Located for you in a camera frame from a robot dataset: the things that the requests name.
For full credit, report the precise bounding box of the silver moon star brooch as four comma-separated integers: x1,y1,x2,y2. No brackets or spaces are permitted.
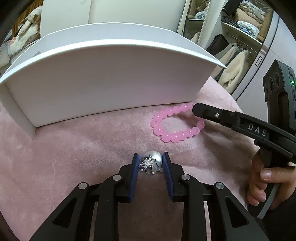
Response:
137,151,164,175

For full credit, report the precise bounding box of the pink bead bracelet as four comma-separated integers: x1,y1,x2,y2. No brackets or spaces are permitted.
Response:
150,102,206,144

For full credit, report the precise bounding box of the person's right hand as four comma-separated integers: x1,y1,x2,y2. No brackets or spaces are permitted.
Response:
247,152,295,209

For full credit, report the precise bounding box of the cream fleece coat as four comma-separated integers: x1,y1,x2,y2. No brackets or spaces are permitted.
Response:
216,50,249,94

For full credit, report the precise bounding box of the grey hanging coat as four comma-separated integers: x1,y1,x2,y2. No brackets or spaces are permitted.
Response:
211,43,239,78

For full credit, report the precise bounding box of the pink plush blanket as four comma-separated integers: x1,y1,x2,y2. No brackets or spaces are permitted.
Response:
0,76,262,241

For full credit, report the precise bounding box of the black hanging jacket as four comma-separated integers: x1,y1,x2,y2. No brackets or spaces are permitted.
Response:
206,34,229,56

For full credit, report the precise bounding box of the open wardrobe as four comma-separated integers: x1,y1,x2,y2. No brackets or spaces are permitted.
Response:
177,1,280,99

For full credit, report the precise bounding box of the white storage box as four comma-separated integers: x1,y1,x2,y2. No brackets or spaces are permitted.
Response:
1,23,222,137

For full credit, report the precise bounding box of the folded clothes stack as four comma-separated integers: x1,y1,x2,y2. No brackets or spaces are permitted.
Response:
222,1,273,43

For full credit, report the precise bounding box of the pile of clothes and bags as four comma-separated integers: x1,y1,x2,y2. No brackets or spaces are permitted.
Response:
1,2,42,68

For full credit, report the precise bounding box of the black tracker camera box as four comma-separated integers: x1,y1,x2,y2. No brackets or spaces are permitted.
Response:
263,60,296,136

